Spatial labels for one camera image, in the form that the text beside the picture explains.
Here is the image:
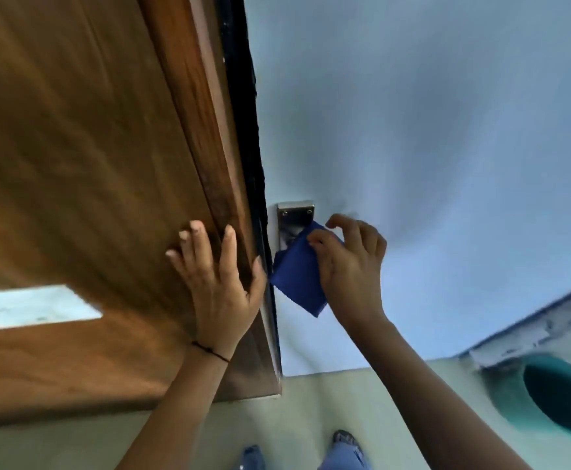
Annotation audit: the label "blue cleaning cloth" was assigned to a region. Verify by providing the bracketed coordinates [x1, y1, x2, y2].
[269, 220, 346, 319]

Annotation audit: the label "person's blue jeans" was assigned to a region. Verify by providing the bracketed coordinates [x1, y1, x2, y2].
[239, 441, 373, 470]

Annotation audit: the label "brown wooden door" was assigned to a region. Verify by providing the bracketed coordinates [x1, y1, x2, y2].
[0, 0, 282, 431]

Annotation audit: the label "person's dark right shoe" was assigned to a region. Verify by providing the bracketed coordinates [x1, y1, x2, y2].
[333, 429, 361, 450]

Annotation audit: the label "person's left forearm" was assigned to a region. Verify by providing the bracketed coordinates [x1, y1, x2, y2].
[113, 341, 232, 470]

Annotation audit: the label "black string bracelet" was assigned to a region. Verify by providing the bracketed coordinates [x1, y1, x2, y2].
[190, 340, 231, 364]

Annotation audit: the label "silver metal door plate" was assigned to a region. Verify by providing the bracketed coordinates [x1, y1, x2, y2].
[276, 201, 316, 253]

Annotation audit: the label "teal plastic bucket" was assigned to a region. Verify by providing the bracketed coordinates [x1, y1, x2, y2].
[481, 353, 571, 437]

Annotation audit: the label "person's right hand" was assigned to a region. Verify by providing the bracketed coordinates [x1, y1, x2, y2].
[307, 213, 389, 333]

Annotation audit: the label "white paper sheet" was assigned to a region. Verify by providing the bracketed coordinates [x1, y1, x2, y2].
[469, 322, 552, 370]

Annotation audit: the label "person's left hand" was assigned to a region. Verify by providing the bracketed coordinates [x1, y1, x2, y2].
[165, 220, 268, 359]

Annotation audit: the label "person's right forearm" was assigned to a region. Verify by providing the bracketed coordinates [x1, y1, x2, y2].
[334, 313, 532, 470]

